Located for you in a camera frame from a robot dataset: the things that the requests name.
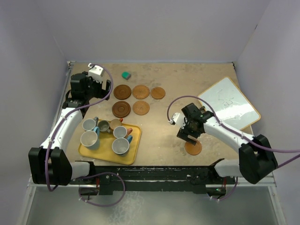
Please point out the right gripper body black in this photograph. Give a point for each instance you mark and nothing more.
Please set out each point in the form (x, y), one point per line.
(189, 129)

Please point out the aluminium frame rail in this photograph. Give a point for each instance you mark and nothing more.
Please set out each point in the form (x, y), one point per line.
(268, 181)

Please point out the yellow plastic tray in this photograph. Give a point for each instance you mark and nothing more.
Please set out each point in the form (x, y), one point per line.
(105, 152)

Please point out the woven light brown coaster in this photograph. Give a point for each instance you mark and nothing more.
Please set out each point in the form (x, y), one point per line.
(140, 92)
(141, 107)

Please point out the orange wooden coaster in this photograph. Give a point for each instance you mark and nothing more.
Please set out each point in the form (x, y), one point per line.
(157, 93)
(193, 149)

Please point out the blue floral mug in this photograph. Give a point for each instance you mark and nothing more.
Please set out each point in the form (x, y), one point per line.
(120, 146)

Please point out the grey mug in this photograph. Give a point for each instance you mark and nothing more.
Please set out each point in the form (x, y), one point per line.
(90, 124)

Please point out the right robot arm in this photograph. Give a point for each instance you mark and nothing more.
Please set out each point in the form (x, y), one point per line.
(255, 161)

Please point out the pink cup orange handle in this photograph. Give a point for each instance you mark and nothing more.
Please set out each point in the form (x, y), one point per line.
(122, 132)

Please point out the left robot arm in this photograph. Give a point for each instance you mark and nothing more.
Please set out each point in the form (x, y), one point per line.
(49, 164)

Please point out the small olive grey cup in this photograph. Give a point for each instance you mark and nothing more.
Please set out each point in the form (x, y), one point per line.
(104, 126)

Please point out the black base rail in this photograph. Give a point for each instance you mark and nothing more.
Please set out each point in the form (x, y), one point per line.
(195, 179)

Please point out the whiteboard with yellow frame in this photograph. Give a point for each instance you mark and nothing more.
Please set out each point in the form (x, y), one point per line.
(230, 104)

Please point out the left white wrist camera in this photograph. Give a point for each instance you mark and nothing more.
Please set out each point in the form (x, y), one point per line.
(95, 72)

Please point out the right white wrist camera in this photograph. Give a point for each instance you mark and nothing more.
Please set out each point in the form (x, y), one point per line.
(178, 119)

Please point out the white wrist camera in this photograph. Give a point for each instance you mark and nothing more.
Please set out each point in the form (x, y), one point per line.
(95, 72)
(178, 119)

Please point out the green whiteboard eraser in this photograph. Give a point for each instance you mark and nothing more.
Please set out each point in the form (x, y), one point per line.
(126, 75)

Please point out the dark brown wooden coaster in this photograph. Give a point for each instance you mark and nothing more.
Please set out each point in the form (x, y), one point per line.
(121, 109)
(122, 92)

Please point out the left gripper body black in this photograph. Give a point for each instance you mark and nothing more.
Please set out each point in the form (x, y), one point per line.
(94, 89)

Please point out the small brown cup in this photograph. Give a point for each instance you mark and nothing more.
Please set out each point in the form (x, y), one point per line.
(115, 123)

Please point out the large light blue mug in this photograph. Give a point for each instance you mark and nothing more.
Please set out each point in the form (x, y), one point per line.
(90, 139)

